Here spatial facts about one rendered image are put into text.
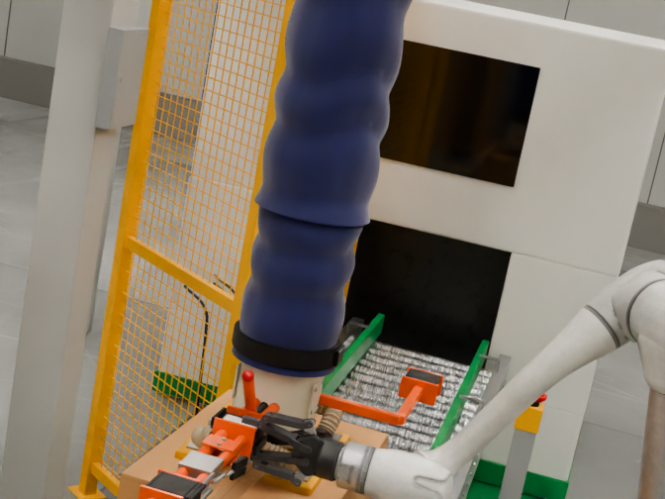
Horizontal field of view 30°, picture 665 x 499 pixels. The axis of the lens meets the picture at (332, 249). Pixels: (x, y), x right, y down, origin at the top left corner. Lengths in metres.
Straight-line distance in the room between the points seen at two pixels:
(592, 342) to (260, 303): 0.66
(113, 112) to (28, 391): 0.95
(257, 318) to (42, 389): 1.67
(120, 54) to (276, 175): 1.39
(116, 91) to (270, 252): 1.39
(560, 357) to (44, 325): 2.07
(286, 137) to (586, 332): 0.68
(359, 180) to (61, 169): 1.61
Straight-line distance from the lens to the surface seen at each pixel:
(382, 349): 5.25
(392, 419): 2.61
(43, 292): 3.97
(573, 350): 2.35
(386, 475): 2.29
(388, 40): 2.39
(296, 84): 2.41
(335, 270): 2.47
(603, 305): 2.37
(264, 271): 2.47
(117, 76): 3.74
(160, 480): 2.08
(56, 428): 4.11
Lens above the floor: 2.12
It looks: 14 degrees down
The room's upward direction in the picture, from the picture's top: 11 degrees clockwise
